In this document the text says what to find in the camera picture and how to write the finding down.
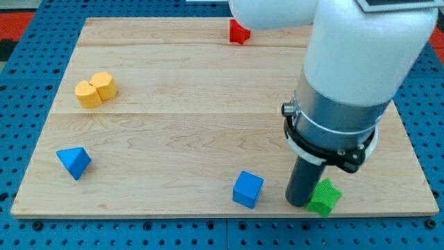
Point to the yellow heart block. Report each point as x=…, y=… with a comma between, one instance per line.
x=87, y=95

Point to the blue cube block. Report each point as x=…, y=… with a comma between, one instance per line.
x=247, y=189

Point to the green star block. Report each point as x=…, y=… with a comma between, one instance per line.
x=324, y=198

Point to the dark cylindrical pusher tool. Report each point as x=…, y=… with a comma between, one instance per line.
x=303, y=181

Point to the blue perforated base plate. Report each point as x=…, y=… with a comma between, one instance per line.
x=29, y=82

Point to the yellow hexagon block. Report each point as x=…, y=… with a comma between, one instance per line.
x=105, y=85

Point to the blue triangular prism block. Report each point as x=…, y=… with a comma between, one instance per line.
x=75, y=160

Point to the red star block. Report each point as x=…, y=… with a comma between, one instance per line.
x=237, y=33

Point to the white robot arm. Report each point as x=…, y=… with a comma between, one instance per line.
x=354, y=65

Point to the wooden board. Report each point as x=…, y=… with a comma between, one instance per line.
x=191, y=112

